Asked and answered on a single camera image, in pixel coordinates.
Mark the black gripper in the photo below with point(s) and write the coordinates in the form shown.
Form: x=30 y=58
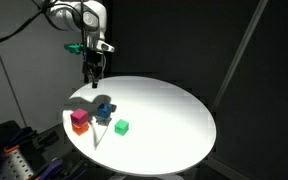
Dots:
x=91 y=66

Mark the blue block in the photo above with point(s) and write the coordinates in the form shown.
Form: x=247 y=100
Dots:
x=104 y=111

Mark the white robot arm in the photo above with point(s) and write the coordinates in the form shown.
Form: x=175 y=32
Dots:
x=89 y=18

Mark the pink block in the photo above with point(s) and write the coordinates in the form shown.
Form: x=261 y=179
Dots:
x=79 y=117

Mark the gray block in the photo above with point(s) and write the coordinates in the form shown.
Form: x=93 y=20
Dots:
x=103 y=121

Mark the green block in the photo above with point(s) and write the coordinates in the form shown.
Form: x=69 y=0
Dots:
x=121 y=127

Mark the orange block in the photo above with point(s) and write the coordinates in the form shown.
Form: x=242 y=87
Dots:
x=80 y=129

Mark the white round table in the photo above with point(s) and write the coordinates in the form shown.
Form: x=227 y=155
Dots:
x=170 y=130

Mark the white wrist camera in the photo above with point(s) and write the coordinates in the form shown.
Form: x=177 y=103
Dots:
x=103 y=46

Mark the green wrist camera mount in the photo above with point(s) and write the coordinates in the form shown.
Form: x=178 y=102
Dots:
x=76 y=48

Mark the orange handled clamp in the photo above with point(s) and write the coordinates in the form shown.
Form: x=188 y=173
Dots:
x=22 y=136

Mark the purple handled clamp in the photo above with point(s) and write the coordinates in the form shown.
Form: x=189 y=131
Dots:
x=49 y=170

